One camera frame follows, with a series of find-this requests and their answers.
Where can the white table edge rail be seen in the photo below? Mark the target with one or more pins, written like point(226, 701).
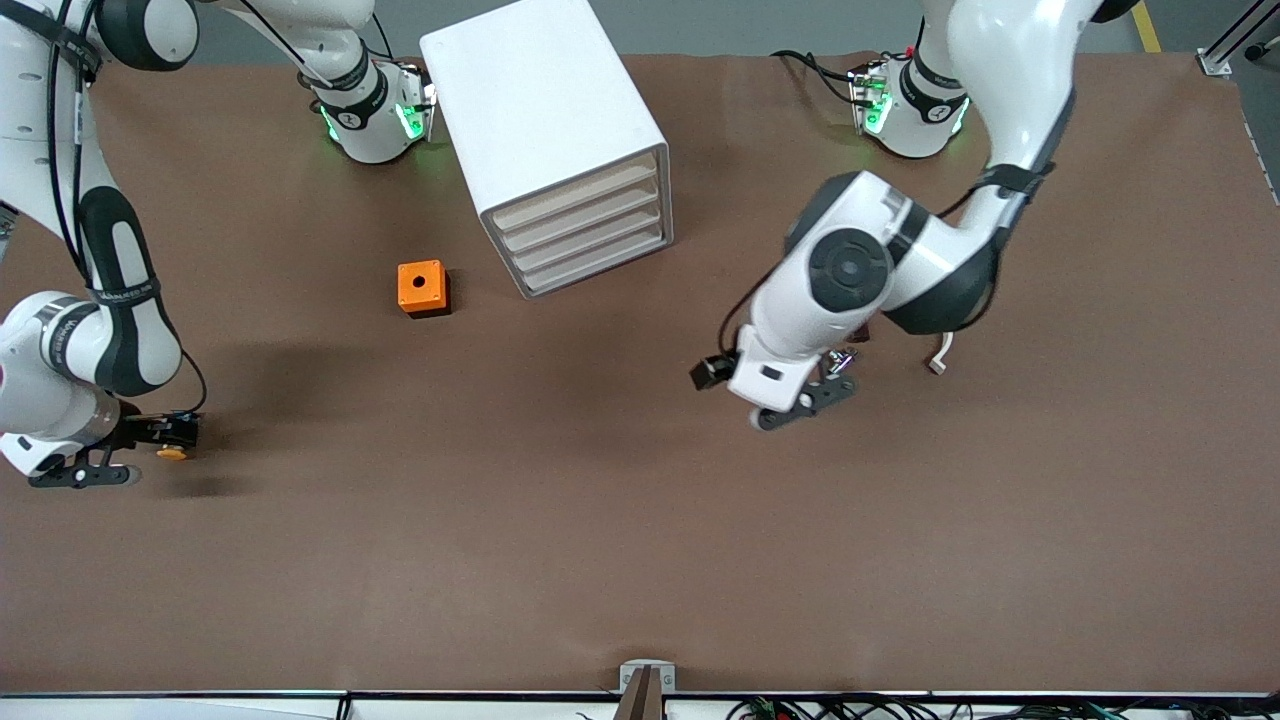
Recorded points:
point(200, 708)

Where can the small metallic purple connector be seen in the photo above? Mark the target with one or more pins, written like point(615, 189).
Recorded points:
point(845, 360)

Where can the white drawer cabinet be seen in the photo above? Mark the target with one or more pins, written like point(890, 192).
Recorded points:
point(540, 100)

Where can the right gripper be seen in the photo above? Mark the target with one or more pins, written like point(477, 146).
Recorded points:
point(143, 432)

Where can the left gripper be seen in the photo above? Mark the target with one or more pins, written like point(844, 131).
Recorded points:
point(714, 372)

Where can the aluminium frame profile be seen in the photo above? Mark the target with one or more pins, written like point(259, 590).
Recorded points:
point(1215, 62)

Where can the white curved plastic arc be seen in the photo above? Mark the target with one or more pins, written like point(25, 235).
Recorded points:
point(938, 366)

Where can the brown table cover sheet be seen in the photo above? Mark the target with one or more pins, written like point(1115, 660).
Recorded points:
point(640, 520)

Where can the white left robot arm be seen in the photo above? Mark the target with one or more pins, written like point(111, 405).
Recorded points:
point(1010, 80)

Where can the grey metal bracket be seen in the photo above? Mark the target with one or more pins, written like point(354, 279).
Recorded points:
point(628, 678)

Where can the orange button enclosure box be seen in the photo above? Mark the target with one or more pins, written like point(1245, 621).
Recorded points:
point(420, 285)

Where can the orange mushroom push button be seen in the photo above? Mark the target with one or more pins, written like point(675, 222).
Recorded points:
point(173, 454)

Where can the white plastic drawer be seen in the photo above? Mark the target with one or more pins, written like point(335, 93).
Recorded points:
point(583, 220)
point(575, 198)
point(597, 265)
point(590, 242)

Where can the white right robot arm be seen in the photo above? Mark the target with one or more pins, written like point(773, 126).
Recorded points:
point(365, 130)

